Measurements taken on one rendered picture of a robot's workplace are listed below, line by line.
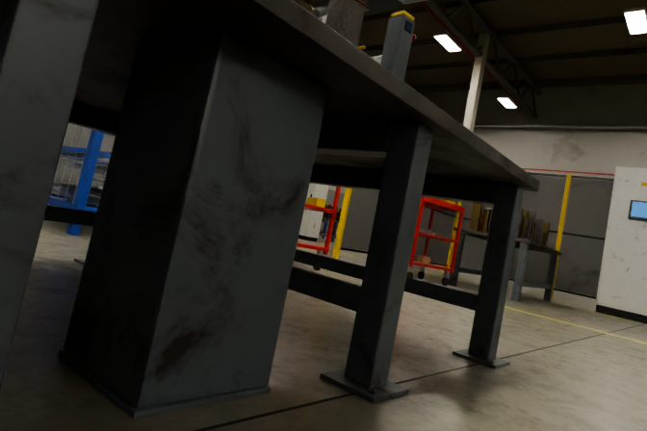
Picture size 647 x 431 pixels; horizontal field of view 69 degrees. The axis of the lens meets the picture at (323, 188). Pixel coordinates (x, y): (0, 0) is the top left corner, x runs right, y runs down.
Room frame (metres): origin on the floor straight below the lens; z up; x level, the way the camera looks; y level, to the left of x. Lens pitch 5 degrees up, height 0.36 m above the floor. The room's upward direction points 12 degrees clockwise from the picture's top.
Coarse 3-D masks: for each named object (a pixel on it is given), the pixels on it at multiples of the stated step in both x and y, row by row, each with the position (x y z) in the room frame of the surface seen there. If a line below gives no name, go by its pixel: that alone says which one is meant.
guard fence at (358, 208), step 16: (352, 192) 6.12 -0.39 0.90; (368, 192) 6.38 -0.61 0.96; (352, 208) 6.17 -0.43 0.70; (368, 208) 6.43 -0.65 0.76; (352, 224) 6.22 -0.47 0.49; (368, 224) 6.49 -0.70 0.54; (416, 224) 7.49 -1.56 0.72; (432, 224) 7.91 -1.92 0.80; (448, 224) 8.35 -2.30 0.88; (336, 240) 6.03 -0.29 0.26; (352, 240) 6.27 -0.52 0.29; (368, 240) 6.54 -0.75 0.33; (432, 240) 7.99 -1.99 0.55; (336, 256) 6.01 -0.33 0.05; (416, 256) 7.64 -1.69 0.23; (432, 256) 8.07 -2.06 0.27; (448, 256) 8.53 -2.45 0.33
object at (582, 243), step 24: (528, 192) 7.83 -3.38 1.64; (552, 192) 7.59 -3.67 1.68; (576, 192) 7.36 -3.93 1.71; (600, 192) 7.15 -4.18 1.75; (552, 216) 7.55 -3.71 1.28; (576, 216) 7.33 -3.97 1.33; (600, 216) 7.12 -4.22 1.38; (480, 240) 8.26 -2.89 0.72; (552, 240) 7.52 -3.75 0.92; (576, 240) 7.30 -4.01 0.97; (600, 240) 7.09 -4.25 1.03; (480, 264) 8.21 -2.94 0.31; (528, 264) 7.71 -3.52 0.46; (576, 264) 7.26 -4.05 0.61; (600, 264) 7.06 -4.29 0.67; (576, 288) 7.23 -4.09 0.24
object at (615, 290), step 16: (624, 176) 6.27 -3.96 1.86; (640, 176) 6.15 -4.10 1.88; (624, 192) 6.26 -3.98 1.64; (640, 192) 6.14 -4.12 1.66; (624, 208) 6.24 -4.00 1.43; (640, 208) 6.10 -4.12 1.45; (608, 224) 6.34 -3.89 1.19; (624, 224) 6.22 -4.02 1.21; (640, 224) 6.11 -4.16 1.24; (608, 240) 6.32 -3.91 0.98; (624, 240) 6.21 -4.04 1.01; (640, 240) 6.09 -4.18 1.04; (608, 256) 6.30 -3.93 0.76; (624, 256) 6.19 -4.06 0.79; (640, 256) 6.07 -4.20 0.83; (608, 272) 6.28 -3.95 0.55; (624, 272) 6.17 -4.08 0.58; (640, 272) 6.06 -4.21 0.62; (608, 288) 6.27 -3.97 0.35; (624, 288) 6.16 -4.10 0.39; (640, 288) 6.04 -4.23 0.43; (608, 304) 6.25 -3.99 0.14; (624, 304) 6.14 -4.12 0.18; (640, 304) 6.03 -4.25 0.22; (640, 320) 6.04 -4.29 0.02
